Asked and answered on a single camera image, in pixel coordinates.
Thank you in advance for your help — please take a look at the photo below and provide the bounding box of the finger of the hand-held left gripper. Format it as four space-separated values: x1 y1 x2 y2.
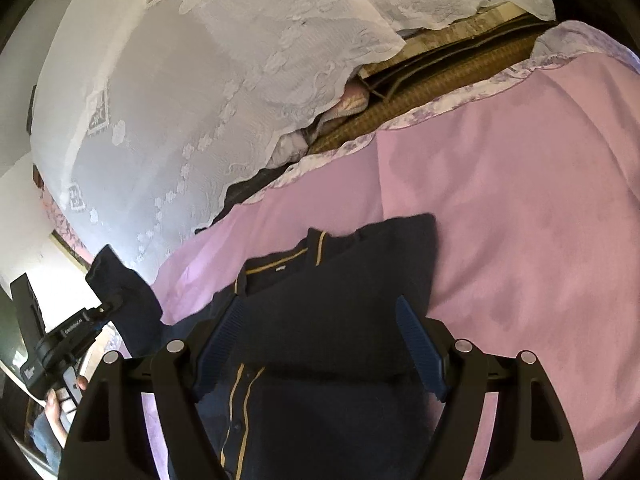
97 294 127 319

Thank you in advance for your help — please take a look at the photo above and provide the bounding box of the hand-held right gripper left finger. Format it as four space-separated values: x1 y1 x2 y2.
59 297 248 480

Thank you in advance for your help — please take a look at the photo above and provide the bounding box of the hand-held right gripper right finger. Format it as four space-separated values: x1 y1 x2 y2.
395 295 586 480

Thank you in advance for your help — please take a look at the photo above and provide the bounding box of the navy cardigan with yellow trim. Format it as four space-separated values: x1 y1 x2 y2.
86 214 451 480

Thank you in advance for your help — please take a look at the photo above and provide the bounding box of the person's left forearm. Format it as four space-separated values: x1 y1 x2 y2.
26 410 66 472

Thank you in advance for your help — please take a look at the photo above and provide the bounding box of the person's left hand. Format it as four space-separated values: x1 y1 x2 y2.
44 376 91 448

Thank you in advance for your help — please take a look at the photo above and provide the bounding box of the pink bed sheet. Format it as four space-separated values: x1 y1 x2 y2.
140 20 640 480

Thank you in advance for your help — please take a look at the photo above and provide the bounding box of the brown woven mat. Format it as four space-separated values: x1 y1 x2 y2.
306 12 557 157

